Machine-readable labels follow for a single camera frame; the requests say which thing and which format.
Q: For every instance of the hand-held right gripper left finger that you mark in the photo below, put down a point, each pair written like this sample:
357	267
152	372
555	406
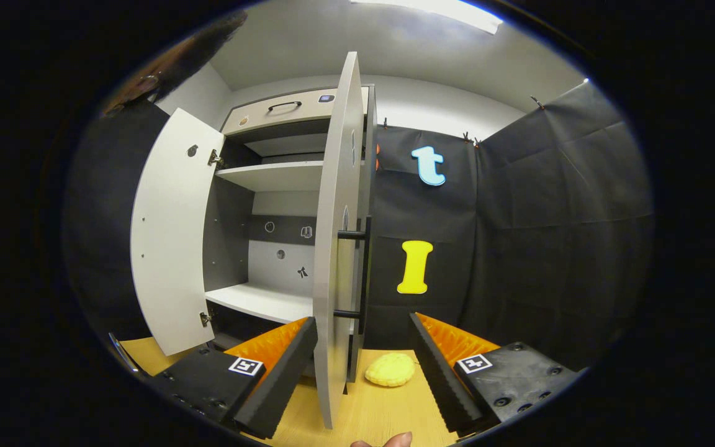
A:
277	385

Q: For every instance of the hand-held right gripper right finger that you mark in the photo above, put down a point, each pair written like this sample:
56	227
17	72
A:
441	385

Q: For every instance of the grey white cabinet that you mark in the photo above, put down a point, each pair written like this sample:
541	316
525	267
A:
227	236

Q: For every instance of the white cabinet door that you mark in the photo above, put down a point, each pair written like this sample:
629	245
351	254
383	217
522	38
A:
171	236
336	186

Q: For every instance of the white cabinet shelf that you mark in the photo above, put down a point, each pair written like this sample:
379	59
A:
277	176
264	301

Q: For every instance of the metal door hinge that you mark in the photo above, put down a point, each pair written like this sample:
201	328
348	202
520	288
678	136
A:
215	158
205	319

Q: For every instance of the beige cabinet drawer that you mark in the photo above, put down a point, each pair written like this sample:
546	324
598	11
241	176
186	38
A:
258	118

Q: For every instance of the yellow textured sponge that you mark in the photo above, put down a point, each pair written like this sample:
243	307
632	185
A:
390	370

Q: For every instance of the black backdrop cloth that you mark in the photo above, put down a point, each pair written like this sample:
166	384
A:
550	217

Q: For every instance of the black clip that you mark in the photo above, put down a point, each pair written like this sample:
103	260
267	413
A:
537	102
470	139

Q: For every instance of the long ceiling light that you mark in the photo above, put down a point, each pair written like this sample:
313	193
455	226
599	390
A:
438	12

